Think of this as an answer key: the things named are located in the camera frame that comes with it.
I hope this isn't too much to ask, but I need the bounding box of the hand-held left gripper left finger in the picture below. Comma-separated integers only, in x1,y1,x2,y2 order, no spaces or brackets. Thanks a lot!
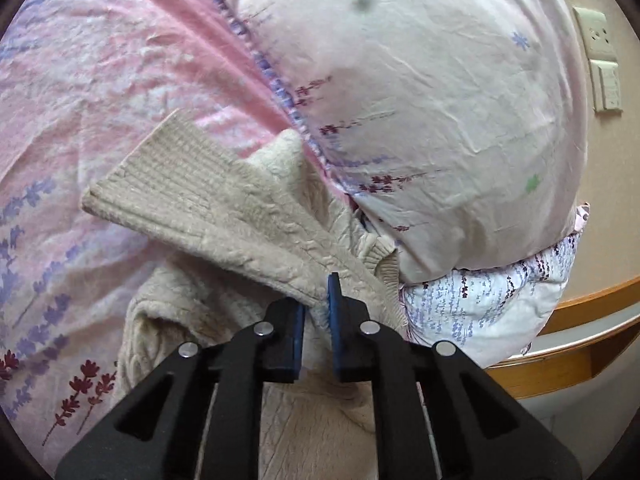
55,297,307,480

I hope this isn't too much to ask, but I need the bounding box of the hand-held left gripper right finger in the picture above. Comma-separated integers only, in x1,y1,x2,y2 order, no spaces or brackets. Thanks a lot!
327,272,583,480

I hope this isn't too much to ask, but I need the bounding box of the cream cable-knit sweater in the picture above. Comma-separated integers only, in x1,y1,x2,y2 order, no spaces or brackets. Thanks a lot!
81,109,407,480

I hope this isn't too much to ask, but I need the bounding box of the white lavender-print pillow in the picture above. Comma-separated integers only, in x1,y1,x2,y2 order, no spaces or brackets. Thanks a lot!
400,202,591,368

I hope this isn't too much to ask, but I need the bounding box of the pale pink floral pillow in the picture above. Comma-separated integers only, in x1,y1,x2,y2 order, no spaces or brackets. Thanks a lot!
192,0,592,285

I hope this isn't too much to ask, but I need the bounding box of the wooden headboard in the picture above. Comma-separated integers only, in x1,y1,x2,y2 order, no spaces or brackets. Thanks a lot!
482,275,640,401

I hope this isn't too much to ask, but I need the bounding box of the pink lavender-print bed sheet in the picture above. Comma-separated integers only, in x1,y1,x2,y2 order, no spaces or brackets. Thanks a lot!
0,0,361,480

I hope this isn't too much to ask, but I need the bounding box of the white wall switch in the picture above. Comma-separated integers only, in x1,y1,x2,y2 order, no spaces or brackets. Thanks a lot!
588,58,624,113

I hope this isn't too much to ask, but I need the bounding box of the white wall socket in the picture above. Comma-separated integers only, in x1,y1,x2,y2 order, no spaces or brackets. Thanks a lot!
573,5,619,61

